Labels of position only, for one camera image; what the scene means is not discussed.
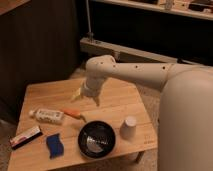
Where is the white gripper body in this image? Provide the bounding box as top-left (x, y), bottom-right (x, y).
top-left (81, 78), bottom-right (101, 97)

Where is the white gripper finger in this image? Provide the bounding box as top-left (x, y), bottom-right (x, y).
top-left (93, 96), bottom-right (100, 106)
top-left (71, 88), bottom-right (82, 102)

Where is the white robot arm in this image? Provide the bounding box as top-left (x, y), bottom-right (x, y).
top-left (72, 55), bottom-right (213, 171)

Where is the black ceramic bowl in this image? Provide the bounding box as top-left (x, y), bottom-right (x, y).
top-left (78, 120), bottom-right (116, 159)

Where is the white tube bottle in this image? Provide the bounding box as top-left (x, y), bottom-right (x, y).
top-left (29, 108), bottom-right (64, 124)

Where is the wooden table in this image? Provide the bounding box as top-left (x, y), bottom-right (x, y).
top-left (8, 78), bottom-right (157, 171)

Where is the metal pole stand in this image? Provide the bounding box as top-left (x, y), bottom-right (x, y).
top-left (85, 0), bottom-right (94, 42)

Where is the blue sponge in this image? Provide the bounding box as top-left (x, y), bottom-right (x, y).
top-left (46, 133), bottom-right (64, 159)

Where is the red black white box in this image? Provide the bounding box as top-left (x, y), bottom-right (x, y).
top-left (9, 126), bottom-right (42, 150)

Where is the background wooden shelf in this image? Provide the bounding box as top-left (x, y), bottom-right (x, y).
top-left (93, 0), bottom-right (213, 21)

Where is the orange handled tool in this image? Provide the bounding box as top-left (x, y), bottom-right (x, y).
top-left (62, 109), bottom-right (86, 121)

